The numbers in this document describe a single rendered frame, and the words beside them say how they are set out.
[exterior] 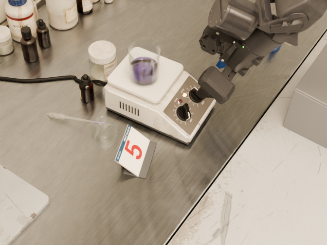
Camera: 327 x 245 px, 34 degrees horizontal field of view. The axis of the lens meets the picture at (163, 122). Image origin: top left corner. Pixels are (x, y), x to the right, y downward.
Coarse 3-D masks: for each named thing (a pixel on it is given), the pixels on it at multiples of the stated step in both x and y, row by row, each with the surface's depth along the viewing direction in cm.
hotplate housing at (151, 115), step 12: (108, 84) 109; (180, 84) 110; (108, 96) 110; (120, 96) 107; (132, 96) 107; (168, 96) 108; (108, 108) 113; (120, 108) 110; (132, 108) 108; (144, 108) 106; (156, 108) 105; (132, 120) 112; (144, 120) 109; (156, 120) 107; (168, 120) 106; (168, 132) 108; (180, 132) 106; (192, 132) 107
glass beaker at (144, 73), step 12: (144, 36) 104; (132, 48) 104; (144, 48) 106; (156, 48) 104; (132, 60) 101; (144, 60) 100; (156, 60) 102; (132, 72) 104; (144, 72) 103; (156, 72) 104; (144, 84) 105
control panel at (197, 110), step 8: (192, 80) 112; (184, 88) 110; (176, 96) 108; (184, 96) 109; (168, 104) 107; (176, 104) 108; (192, 104) 110; (200, 104) 111; (208, 104) 112; (168, 112) 106; (176, 112) 107; (192, 112) 109; (200, 112) 110; (176, 120) 106; (192, 120) 108; (184, 128) 106; (192, 128) 107
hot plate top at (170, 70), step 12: (168, 60) 111; (120, 72) 109; (168, 72) 109; (180, 72) 109; (120, 84) 106; (132, 84) 107; (156, 84) 107; (168, 84) 107; (144, 96) 105; (156, 96) 105
